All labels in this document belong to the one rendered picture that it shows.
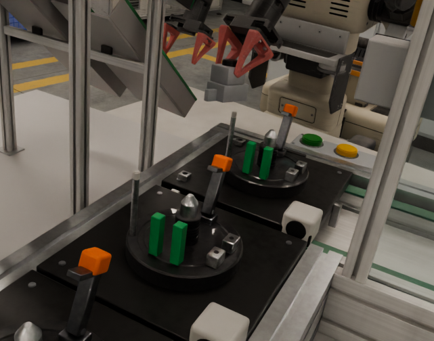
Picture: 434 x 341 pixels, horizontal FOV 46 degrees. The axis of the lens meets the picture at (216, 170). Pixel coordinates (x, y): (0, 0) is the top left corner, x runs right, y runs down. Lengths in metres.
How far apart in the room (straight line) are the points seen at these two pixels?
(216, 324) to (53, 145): 0.71
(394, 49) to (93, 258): 0.37
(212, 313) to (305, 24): 1.07
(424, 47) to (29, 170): 0.74
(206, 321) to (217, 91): 0.48
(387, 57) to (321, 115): 0.94
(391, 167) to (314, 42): 0.91
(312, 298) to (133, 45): 0.46
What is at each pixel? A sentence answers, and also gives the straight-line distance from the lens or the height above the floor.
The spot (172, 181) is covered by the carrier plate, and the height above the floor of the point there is 0.97.
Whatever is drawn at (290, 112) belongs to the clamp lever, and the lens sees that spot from 0.85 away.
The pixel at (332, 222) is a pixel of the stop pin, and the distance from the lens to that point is 0.81.
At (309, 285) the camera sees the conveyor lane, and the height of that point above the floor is 0.96.
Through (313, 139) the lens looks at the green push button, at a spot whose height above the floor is 0.97.
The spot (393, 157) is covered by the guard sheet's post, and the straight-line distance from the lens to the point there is 0.59.
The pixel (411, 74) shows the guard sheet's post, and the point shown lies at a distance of 0.55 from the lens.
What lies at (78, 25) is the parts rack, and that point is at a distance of 0.66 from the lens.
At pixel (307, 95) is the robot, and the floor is 0.89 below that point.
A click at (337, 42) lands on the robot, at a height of 1.07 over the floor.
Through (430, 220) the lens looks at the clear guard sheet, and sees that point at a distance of 0.62.
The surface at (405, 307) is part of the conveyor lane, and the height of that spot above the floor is 0.95.
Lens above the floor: 1.34
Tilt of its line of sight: 27 degrees down
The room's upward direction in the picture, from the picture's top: 8 degrees clockwise
